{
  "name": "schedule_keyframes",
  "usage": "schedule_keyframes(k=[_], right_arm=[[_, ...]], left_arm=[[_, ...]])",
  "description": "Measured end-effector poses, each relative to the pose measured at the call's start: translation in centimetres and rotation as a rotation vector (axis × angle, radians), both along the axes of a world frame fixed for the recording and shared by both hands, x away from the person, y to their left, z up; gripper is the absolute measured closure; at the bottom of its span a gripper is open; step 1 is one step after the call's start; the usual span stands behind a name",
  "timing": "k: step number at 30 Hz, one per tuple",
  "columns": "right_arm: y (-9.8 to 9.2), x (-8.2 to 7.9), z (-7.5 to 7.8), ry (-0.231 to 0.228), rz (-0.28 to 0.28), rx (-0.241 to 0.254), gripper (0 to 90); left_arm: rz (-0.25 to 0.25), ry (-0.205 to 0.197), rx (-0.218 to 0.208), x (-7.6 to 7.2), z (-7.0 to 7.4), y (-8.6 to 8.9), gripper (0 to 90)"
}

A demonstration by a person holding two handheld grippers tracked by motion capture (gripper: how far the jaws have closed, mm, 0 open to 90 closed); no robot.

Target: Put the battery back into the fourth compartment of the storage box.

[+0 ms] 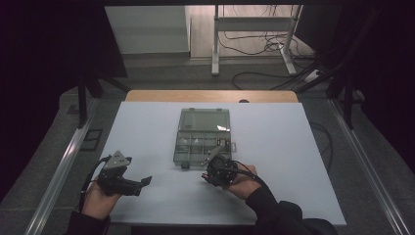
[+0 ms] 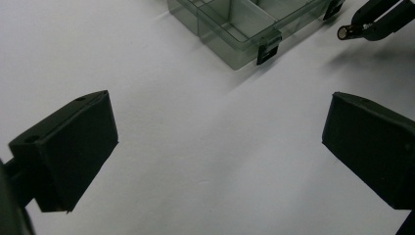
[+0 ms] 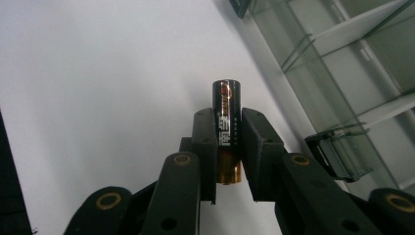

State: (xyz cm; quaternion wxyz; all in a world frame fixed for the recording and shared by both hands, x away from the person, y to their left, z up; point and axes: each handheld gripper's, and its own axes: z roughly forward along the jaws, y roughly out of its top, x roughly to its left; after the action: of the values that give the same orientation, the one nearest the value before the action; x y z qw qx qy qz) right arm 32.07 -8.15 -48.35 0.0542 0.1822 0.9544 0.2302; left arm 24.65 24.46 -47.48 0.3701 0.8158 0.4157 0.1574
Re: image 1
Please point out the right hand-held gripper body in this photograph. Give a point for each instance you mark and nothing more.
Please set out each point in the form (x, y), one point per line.
(221, 171)

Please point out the dark floor socket plate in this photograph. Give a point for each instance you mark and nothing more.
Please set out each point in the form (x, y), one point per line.
(91, 139)

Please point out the white cabinet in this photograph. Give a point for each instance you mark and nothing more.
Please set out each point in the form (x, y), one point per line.
(147, 29)

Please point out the aluminium rail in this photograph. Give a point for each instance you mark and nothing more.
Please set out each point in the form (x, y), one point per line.
(365, 163)
(62, 169)

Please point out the clear grey plastic compartment box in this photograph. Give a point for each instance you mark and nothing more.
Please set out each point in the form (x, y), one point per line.
(202, 120)

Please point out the white power strip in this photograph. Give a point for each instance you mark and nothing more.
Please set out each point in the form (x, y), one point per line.
(312, 75)

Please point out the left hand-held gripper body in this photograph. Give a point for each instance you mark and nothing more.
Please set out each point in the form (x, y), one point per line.
(117, 184)

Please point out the person's left hand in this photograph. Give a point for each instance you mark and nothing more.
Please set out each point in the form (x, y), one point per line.
(96, 204)

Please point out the white metal desk frame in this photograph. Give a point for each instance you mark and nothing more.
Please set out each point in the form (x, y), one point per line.
(253, 23)

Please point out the person's right hand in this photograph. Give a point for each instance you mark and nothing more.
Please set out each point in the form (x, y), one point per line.
(246, 182)

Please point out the black metal stand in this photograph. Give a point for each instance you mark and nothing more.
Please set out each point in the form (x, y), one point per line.
(348, 98)
(82, 101)

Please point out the wooden table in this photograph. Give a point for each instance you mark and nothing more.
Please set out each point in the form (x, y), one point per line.
(195, 96)

